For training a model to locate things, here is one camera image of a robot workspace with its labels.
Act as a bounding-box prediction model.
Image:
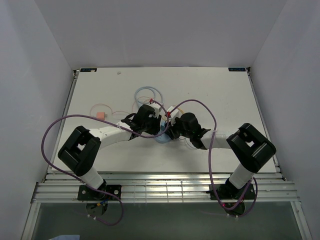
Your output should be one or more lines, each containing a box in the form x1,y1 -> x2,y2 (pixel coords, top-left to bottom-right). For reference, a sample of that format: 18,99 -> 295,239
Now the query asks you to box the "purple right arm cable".
169,99 -> 258,217

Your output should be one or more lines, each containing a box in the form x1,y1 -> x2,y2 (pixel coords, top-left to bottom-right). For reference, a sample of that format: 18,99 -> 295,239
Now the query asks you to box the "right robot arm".
165,112 -> 277,199

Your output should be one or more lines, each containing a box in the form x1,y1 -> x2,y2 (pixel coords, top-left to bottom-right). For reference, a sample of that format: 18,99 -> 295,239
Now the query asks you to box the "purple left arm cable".
41,99 -> 173,226

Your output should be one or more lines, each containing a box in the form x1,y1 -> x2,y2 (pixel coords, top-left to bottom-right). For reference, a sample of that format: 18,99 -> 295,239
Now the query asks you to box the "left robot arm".
57,102 -> 162,200

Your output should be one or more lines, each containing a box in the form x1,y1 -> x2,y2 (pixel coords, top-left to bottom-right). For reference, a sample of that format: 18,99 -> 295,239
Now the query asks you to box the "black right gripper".
164,116 -> 192,141

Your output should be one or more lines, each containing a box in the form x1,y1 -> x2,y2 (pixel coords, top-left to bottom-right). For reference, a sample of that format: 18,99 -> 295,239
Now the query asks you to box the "blue corner label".
80,68 -> 97,73
228,67 -> 246,72

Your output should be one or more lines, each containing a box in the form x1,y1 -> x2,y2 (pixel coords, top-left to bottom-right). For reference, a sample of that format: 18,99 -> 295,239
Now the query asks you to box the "left blue corner label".
80,68 -> 97,73

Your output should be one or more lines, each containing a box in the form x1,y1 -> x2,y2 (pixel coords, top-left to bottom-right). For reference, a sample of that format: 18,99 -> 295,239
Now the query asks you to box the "right blue corner label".
228,67 -> 246,72

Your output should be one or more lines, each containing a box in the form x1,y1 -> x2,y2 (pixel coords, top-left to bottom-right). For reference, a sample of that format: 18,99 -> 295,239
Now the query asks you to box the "light blue charging cable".
183,138 -> 201,150

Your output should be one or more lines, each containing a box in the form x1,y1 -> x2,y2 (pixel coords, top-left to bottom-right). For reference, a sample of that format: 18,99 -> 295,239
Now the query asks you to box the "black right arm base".
215,183 -> 257,218

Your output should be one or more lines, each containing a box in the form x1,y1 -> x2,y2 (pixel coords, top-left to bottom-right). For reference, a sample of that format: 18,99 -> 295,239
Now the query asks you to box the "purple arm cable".
41,99 -> 173,226
169,99 -> 258,217

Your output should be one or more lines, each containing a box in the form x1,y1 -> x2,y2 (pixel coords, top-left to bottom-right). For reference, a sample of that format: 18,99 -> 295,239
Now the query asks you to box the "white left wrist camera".
149,98 -> 162,118

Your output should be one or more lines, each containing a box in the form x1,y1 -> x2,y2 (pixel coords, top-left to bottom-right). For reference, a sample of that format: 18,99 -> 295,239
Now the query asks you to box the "round blue power socket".
154,120 -> 171,144

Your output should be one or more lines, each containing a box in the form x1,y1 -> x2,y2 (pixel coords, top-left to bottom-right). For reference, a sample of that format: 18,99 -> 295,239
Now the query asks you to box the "blue cloth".
52,234 -> 80,240

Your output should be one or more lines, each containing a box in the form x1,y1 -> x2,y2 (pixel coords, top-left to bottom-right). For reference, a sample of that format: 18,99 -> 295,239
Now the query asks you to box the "aluminium table edge rail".
31,172 -> 300,203

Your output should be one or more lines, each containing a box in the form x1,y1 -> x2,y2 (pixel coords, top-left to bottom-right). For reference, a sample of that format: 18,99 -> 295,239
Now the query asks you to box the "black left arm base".
76,184 -> 122,218

